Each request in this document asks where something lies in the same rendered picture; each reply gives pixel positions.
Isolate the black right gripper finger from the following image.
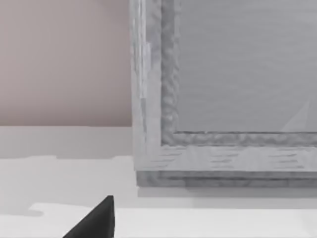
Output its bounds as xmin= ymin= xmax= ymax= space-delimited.
xmin=62 ymin=195 xmax=116 ymax=238

